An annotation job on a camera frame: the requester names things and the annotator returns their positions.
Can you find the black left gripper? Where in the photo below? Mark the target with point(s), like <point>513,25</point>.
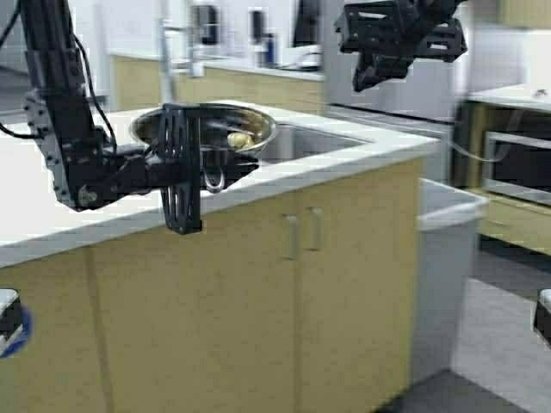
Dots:
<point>97,180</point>

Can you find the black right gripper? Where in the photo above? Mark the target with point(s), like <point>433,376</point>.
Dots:
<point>395,27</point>

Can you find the black frying pan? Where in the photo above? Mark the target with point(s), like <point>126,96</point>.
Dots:
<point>221,166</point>

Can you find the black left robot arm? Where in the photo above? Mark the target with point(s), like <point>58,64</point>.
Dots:
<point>58,104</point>

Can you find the chrome sink faucet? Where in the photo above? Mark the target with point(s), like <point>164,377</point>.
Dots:
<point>178,55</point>

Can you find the background wooden counter cabinet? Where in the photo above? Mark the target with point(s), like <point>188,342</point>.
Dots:
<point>136,83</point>

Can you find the stainless steel sink basin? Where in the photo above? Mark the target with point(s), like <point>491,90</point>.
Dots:
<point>294,142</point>

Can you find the right background shelf unit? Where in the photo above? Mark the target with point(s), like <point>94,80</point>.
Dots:
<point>501,151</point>

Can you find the kitchen island cabinet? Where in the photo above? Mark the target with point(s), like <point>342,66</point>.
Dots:
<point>131,317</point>

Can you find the grey plastic trash bin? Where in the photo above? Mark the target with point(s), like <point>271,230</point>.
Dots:
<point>448,224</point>

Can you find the object at left edge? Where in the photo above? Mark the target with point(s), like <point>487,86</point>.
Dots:
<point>16,323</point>

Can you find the black object at right edge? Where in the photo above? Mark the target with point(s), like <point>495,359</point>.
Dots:
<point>542,317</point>

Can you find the left cabinet door handle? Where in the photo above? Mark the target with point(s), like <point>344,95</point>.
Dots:
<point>293,248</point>

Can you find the cabinet door handle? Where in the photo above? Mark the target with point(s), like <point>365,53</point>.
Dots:
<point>316,216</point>
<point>293,248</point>

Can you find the right cabinet door handle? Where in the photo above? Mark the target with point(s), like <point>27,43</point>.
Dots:
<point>316,216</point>

